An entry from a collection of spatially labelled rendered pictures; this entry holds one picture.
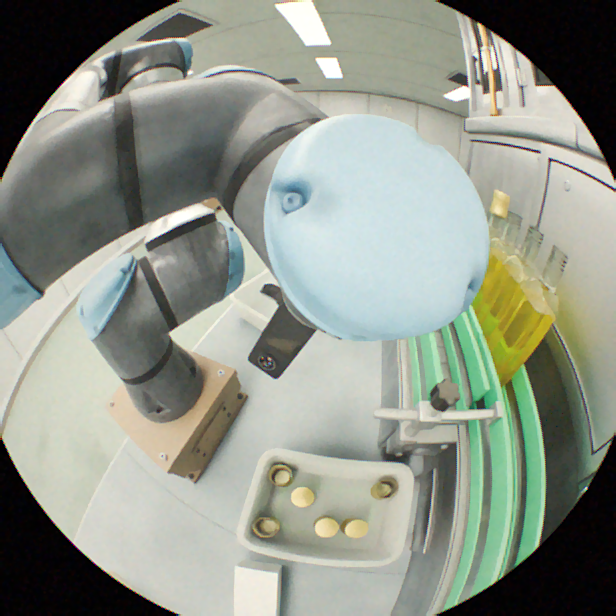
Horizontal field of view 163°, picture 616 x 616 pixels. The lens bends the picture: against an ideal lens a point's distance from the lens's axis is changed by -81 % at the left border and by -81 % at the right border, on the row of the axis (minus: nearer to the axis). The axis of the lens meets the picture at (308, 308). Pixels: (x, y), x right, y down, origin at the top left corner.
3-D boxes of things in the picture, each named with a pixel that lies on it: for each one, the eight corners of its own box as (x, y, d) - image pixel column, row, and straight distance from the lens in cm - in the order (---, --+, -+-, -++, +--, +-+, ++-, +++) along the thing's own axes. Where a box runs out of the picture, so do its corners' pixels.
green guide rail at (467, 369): (461, 417, 38) (491, 389, 32) (456, 417, 37) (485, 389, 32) (383, 183, 192) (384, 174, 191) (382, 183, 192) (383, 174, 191)
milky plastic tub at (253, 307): (329, 303, 69) (330, 278, 64) (276, 351, 56) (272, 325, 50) (284, 282, 77) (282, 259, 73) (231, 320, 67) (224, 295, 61)
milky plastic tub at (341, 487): (382, 555, 46) (400, 564, 38) (246, 537, 44) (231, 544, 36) (396, 472, 45) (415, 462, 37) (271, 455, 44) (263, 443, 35)
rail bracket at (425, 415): (469, 443, 37) (525, 400, 29) (359, 443, 31) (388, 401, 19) (467, 425, 38) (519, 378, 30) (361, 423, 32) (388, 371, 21)
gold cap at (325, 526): (311, 532, 41) (311, 536, 37) (315, 514, 41) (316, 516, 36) (334, 534, 41) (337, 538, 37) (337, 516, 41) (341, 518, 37)
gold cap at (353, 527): (338, 534, 41) (342, 538, 37) (342, 516, 41) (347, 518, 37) (360, 535, 42) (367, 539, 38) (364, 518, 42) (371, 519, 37)
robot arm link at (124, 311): (108, 348, 45) (71, 283, 40) (165, 310, 44) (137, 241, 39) (118, 393, 35) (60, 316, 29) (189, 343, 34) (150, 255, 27)
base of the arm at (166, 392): (125, 396, 50) (95, 362, 45) (169, 346, 52) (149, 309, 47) (168, 439, 39) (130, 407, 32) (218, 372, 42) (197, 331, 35)
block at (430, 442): (437, 457, 42) (459, 445, 36) (384, 458, 39) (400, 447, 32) (437, 439, 43) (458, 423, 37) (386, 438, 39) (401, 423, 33)
